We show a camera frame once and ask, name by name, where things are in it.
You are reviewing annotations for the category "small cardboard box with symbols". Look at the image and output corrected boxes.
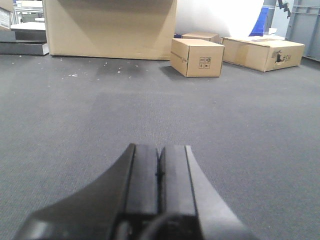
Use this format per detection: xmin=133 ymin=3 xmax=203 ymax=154
xmin=170 ymin=38 xmax=225 ymax=78

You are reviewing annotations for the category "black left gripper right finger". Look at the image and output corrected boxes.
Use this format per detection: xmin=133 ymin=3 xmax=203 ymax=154
xmin=160 ymin=145 xmax=257 ymax=240

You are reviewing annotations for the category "grey plastic crate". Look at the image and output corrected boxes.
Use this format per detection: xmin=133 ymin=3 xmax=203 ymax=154
xmin=285 ymin=0 xmax=320 ymax=62

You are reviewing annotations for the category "small cardboard box behind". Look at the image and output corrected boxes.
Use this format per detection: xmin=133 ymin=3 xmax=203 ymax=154
xmin=181 ymin=32 xmax=221 ymax=44

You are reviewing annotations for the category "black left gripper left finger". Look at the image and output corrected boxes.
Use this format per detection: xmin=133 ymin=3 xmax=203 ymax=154
xmin=14 ymin=143 xmax=159 ymax=240

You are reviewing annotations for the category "blue plastic bin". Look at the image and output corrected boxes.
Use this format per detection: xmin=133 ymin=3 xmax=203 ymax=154
xmin=249 ymin=6 xmax=269 ymax=37

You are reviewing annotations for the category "flat wide cardboard box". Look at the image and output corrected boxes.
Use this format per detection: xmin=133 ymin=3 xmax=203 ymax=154
xmin=222 ymin=36 xmax=305 ymax=73

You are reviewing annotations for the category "huge cardboard box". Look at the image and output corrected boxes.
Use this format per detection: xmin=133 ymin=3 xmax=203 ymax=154
xmin=42 ymin=0 xmax=178 ymax=61

